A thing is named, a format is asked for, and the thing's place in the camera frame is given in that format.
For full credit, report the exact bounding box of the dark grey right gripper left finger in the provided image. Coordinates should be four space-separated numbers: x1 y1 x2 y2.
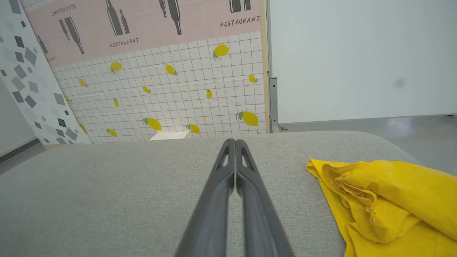
174 139 236 257

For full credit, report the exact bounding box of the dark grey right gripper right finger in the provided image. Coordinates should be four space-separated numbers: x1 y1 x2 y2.
236 139 296 257

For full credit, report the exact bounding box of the yellow garment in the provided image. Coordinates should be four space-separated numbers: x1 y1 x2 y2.
306 158 457 257

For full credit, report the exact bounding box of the small white box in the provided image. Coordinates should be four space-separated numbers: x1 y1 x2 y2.
149 131 190 141

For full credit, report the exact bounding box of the light grey fabric sofa cushion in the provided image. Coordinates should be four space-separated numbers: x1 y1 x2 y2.
0 130 457 257

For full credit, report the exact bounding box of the lemon tile print backdrop panel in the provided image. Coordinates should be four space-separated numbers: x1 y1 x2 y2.
20 0 271 144

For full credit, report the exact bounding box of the grey terrazzo print panel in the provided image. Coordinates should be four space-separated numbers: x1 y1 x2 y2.
0 0 92 145

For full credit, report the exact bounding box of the grey metal panel bracket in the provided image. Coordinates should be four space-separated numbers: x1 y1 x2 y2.
268 77 280 133

